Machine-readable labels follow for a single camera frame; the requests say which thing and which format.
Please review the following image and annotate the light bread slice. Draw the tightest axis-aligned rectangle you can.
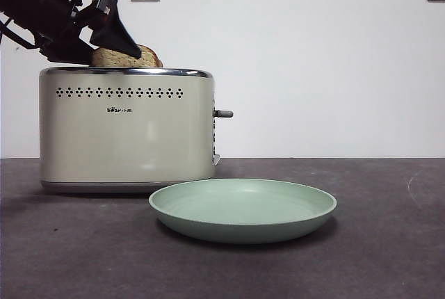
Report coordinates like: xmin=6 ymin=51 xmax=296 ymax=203
xmin=91 ymin=44 xmax=163 ymax=68

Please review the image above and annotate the cream two-slot toaster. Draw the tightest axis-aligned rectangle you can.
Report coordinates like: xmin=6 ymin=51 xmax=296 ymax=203
xmin=38 ymin=67 xmax=215 ymax=195

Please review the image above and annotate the pale green round plate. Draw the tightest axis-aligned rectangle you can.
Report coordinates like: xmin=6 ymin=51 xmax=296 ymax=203
xmin=148 ymin=177 xmax=337 ymax=245

